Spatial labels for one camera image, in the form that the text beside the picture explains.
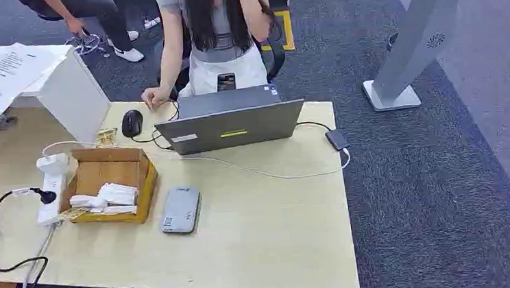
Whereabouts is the grey laptop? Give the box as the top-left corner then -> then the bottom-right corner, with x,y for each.
151,81 -> 308,158

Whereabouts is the small black usb hub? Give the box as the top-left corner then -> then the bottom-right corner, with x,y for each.
324,128 -> 350,153

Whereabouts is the grey flat card reader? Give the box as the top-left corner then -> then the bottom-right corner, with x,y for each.
157,184 -> 206,237

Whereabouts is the black computer mouse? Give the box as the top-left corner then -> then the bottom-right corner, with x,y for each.
120,108 -> 146,140

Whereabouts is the person seated at desk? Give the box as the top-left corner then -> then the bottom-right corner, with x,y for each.
134,0 -> 283,112

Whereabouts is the large white card pack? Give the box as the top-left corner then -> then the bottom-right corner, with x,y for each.
97,180 -> 141,209

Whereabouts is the open wooden card box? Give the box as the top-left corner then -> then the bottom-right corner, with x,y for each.
54,142 -> 163,231

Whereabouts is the gold foil wrapper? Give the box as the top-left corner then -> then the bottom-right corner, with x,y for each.
95,127 -> 120,149

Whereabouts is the small white card pack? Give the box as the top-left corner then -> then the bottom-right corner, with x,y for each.
68,192 -> 109,212

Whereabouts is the grey floor stand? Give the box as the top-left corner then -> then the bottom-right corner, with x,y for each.
354,0 -> 495,114

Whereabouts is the metal chair base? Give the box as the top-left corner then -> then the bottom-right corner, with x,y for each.
62,25 -> 111,62

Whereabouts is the white power strip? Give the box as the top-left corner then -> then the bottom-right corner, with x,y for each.
31,152 -> 77,228

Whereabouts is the black power plug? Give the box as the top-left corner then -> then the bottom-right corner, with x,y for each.
29,185 -> 59,206

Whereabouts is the person on chair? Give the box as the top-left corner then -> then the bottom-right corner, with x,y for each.
17,0 -> 165,72

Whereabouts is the thin white cable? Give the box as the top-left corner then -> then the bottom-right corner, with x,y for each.
145,134 -> 354,191

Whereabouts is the black laptop cable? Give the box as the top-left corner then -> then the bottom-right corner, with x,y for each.
295,118 -> 333,135

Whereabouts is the black mouse cable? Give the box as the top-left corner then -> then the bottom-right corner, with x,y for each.
127,99 -> 184,154

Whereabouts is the white power strip cable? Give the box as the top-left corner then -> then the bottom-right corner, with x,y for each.
17,212 -> 213,288

